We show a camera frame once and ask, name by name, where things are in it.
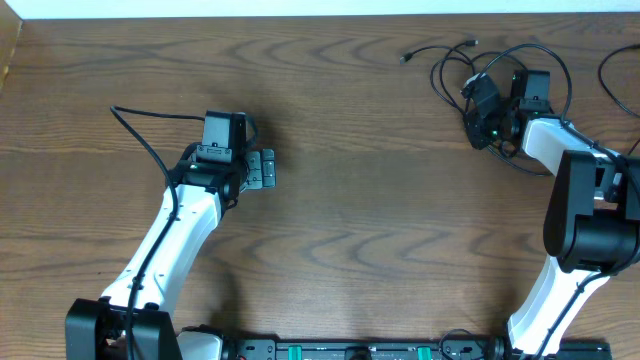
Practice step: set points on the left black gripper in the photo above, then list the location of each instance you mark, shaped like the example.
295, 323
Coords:
259, 179

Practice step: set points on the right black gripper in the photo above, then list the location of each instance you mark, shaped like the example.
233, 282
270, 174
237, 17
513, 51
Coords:
474, 123

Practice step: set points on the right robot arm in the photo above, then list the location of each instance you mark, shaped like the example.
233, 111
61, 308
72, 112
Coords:
591, 228

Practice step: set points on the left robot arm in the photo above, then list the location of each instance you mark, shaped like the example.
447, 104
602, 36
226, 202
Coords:
132, 319

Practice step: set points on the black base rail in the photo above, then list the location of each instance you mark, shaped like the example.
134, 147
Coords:
400, 350

